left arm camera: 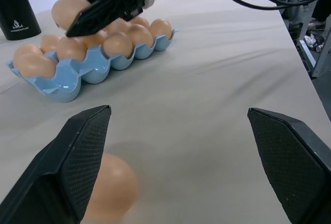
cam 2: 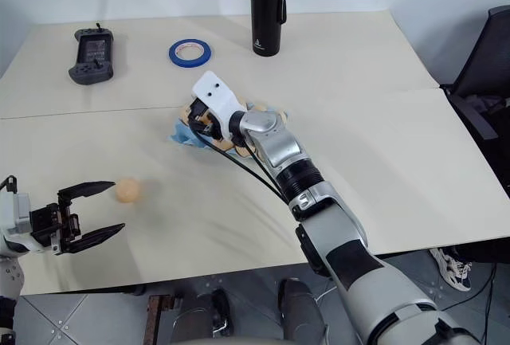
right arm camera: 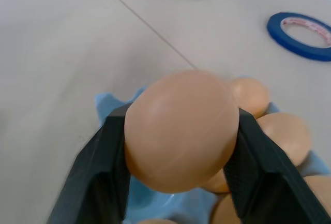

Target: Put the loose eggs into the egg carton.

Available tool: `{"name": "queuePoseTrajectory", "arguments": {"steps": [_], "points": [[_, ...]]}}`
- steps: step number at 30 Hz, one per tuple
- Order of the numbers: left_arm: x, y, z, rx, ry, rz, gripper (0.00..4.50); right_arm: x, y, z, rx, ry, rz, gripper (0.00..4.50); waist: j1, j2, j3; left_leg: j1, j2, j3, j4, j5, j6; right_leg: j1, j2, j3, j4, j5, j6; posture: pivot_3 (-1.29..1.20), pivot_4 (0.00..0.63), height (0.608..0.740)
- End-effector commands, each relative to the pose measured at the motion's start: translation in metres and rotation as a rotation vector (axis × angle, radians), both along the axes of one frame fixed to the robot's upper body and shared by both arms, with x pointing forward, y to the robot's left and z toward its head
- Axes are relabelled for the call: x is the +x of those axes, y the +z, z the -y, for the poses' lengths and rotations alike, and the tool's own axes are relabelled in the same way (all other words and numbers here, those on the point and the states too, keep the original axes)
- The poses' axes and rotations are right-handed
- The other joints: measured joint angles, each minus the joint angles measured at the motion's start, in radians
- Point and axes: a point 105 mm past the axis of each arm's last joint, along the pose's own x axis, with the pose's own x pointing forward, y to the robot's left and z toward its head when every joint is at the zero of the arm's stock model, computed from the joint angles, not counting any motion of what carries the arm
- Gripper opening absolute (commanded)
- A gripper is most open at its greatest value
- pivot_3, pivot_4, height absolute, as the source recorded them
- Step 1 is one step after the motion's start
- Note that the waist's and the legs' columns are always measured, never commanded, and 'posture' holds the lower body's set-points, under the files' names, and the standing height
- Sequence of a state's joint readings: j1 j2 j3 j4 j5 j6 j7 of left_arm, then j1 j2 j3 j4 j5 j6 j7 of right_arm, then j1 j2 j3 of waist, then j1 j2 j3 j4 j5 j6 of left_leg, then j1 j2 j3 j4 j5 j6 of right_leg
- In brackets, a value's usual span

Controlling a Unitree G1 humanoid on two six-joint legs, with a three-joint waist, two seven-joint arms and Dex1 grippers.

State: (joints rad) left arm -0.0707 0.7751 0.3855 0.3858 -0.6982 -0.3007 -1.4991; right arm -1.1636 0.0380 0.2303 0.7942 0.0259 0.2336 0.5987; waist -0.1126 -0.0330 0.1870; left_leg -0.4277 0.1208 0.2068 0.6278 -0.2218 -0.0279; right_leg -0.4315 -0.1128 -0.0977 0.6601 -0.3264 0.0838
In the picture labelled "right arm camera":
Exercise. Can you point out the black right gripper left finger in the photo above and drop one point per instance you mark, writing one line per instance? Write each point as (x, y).
(95, 172)

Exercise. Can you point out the light blue egg carton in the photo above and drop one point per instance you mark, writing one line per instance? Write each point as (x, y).
(165, 203)

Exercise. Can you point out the blue tape roll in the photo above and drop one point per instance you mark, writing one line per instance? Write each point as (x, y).
(276, 31)

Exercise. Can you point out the brown egg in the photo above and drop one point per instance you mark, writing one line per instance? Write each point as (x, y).
(225, 211)
(252, 96)
(287, 136)
(319, 190)
(178, 131)
(216, 182)
(157, 222)

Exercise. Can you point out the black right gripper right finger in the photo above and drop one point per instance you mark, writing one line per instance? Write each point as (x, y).
(263, 172)

